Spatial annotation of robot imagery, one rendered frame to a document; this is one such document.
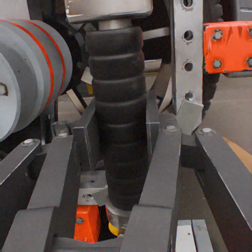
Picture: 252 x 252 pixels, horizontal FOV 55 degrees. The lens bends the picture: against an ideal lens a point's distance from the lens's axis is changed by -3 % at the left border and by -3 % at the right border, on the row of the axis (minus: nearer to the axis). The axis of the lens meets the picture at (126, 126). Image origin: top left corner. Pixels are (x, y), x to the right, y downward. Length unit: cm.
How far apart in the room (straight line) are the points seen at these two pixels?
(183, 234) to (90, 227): 64
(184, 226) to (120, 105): 102
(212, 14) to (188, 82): 14
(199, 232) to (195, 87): 82
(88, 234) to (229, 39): 43
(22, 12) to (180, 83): 25
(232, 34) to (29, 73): 27
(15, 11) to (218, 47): 30
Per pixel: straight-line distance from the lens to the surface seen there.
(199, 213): 133
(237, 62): 40
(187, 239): 110
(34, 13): 43
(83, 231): 54
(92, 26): 70
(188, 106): 39
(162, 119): 16
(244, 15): 67
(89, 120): 15
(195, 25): 38
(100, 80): 16
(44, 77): 31
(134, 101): 16
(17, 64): 27
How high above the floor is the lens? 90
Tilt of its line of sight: 23 degrees down
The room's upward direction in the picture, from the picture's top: 6 degrees counter-clockwise
